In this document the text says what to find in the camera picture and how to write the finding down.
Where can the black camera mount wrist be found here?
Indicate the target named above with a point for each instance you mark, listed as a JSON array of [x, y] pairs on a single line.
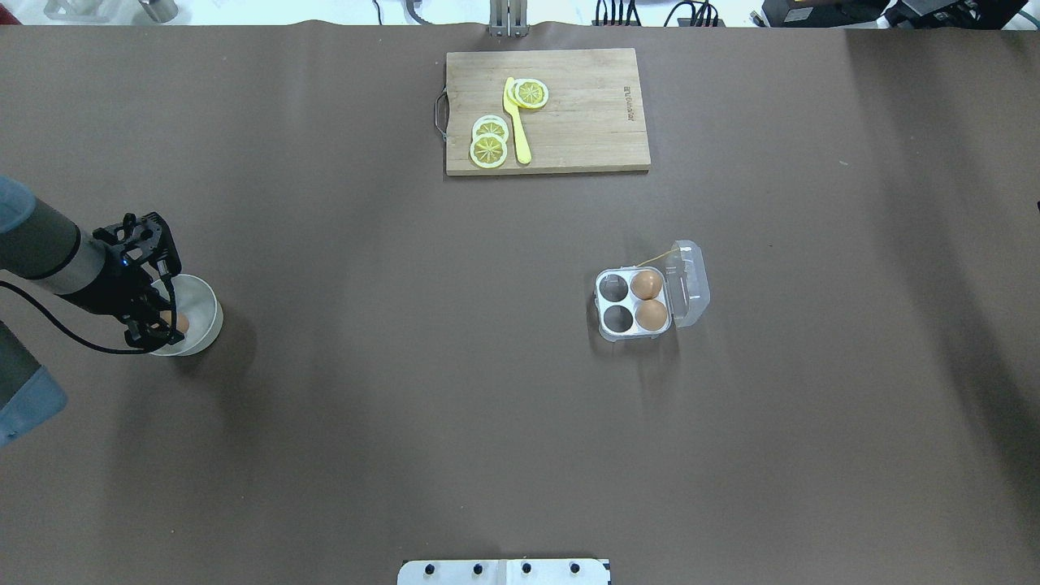
[[137, 240]]

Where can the aluminium frame post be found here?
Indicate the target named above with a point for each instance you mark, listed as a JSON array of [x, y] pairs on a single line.
[[508, 18]]

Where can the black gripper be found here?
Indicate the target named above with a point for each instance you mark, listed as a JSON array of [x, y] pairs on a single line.
[[111, 291]]

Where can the brown egg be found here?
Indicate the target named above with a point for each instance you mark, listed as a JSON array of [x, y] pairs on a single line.
[[647, 285], [652, 315], [176, 321]]

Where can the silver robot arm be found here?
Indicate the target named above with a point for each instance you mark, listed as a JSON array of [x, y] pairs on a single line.
[[36, 243]]

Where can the lemon slice pair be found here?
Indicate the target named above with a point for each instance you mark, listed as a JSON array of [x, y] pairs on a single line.
[[529, 93]]

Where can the lemon slice near handle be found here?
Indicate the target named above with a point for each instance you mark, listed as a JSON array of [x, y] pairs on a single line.
[[489, 142]]

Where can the wooden cutting board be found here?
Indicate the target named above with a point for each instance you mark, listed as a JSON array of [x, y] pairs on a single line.
[[594, 121]]

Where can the clear plastic egg box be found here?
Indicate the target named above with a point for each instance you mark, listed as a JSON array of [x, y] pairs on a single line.
[[668, 291]]

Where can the white ceramic bowl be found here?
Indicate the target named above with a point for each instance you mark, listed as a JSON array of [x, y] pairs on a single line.
[[196, 300]]

